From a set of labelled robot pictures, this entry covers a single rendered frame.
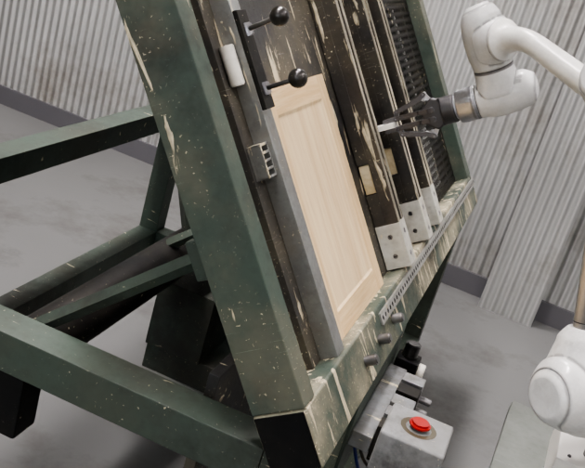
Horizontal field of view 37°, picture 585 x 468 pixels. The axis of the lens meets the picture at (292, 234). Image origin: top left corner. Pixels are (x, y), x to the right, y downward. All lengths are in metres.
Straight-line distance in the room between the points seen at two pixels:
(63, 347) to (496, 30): 1.25
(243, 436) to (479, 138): 3.35
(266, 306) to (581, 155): 3.25
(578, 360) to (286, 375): 0.55
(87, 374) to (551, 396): 0.90
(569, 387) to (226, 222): 0.71
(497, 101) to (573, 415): 0.89
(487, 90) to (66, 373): 1.23
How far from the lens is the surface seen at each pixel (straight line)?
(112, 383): 1.77
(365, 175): 2.36
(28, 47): 5.97
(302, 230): 1.79
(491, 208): 4.89
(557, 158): 4.65
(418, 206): 2.63
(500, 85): 2.28
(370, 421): 1.99
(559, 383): 1.73
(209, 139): 1.52
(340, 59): 2.34
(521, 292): 4.84
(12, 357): 1.88
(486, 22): 2.24
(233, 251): 1.55
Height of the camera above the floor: 1.74
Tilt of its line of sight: 20 degrees down
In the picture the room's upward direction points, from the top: 17 degrees clockwise
